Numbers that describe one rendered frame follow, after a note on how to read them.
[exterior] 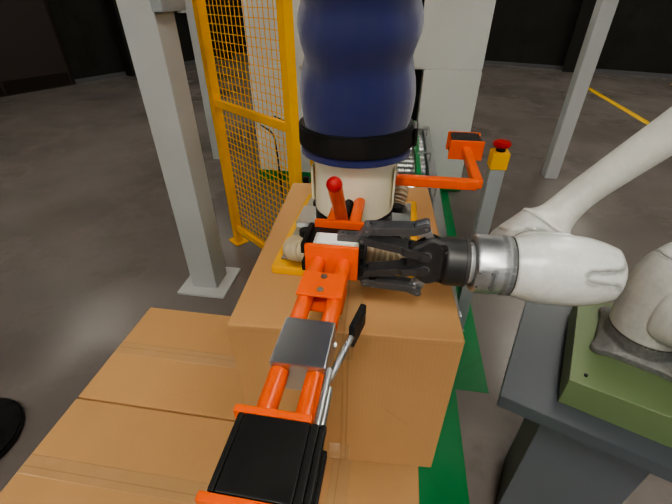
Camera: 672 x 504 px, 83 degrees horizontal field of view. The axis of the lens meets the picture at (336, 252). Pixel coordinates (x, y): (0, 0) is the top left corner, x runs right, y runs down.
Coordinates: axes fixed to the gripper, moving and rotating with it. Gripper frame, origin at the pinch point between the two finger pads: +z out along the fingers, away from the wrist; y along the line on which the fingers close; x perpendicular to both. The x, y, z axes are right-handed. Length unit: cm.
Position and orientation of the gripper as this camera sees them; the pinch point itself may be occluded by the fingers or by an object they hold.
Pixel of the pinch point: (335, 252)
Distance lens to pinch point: 60.7
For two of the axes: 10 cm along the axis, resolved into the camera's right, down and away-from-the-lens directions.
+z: -9.9, -0.8, 1.3
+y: 0.1, 8.3, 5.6
